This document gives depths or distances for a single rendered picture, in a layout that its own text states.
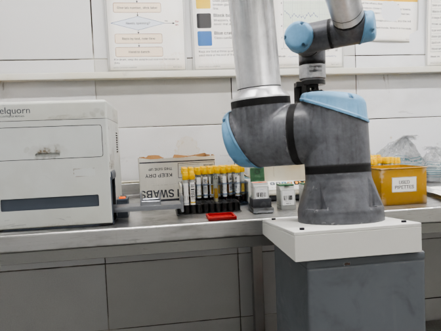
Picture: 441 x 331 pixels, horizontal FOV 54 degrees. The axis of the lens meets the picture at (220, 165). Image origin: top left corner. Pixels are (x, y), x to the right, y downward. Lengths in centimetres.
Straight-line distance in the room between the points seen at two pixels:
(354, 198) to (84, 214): 62
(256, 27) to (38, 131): 56
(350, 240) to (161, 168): 77
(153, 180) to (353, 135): 75
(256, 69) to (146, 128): 93
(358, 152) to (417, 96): 126
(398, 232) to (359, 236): 6
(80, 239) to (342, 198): 60
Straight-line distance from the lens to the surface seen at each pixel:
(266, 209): 112
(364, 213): 75
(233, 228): 104
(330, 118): 76
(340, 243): 70
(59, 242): 105
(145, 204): 107
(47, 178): 108
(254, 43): 82
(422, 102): 202
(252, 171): 117
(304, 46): 114
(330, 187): 75
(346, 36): 113
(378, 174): 123
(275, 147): 78
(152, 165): 134
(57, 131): 107
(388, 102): 194
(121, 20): 174
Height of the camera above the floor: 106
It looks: 3 degrees down
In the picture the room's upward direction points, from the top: 2 degrees counter-clockwise
